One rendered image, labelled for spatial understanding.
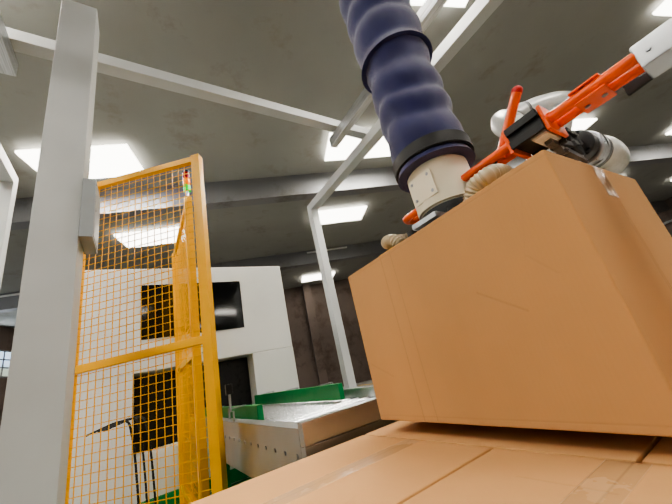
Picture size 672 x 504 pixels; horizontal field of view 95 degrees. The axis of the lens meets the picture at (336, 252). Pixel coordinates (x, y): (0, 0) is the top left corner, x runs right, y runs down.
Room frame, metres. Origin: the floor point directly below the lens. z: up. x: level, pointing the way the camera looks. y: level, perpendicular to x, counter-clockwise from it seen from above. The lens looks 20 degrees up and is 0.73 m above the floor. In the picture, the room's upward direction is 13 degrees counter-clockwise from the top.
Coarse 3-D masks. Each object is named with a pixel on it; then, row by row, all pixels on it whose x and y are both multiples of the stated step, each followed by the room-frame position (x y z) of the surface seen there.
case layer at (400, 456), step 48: (384, 432) 0.93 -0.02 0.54; (432, 432) 0.82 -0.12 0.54; (480, 432) 0.73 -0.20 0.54; (528, 432) 0.67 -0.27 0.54; (576, 432) 0.61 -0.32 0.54; (288, 480) 0.71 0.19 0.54; (336, 480) 0.65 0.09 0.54; (384, 480) 0.60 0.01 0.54; (432, 480) 0.55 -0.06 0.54; (480, 480) 0.52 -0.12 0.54; (528, 480) 0.49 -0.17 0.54; (576, 480) 0.46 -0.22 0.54; (624, 480) 0.43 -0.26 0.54
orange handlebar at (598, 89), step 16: (624, 64) 0.42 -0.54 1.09; (592, 80) 0.46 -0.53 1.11; (608, 80) 0.44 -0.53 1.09; (624, 80) 0.46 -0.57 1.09; (576, 96) 0.48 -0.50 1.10; (592, 96) 0.47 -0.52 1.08; (608, 96) 0.48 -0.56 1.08; (560, 112) 0.51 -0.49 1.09; (576, 112) 0.52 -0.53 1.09; (496, 160) 0.63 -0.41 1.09; (464, 176) 0.69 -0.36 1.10
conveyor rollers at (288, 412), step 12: (264, 408) 2.63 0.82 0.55; (276, 408) 2.41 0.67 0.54; (288, 408) 2.18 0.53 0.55; (300, 408) 2.03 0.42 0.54; (312, 408) 1.88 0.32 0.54; (324, 408) 1.72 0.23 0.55; (336, 408) 1.65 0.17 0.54; (276, 420) 1.67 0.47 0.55; (288, 420) 1.61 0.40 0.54; (300, 420) 1.47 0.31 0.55
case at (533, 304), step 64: (512, 192) 0.47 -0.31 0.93; (576, 192) 0.44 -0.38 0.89; (640, 192) 0.62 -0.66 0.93; (384, 256) 0.76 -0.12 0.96; (448, 256) 0.61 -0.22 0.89; (512, 256) 0.51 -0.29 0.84; (576, 256) 0.44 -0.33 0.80; (640, 256) 0.50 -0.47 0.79; (384, 320) 0.82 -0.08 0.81; (448, 320) 0.65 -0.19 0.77; (512, 320) 0.55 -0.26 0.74; (576, 320) 0.47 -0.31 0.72; (640, 320) 0.43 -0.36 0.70; (384, 384) 0.88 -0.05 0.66; (448, 384) 0.70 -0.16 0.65; (512, 384) 0.58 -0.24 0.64; (576, 384) 0.50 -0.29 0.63; (640, 384) 0.44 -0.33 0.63
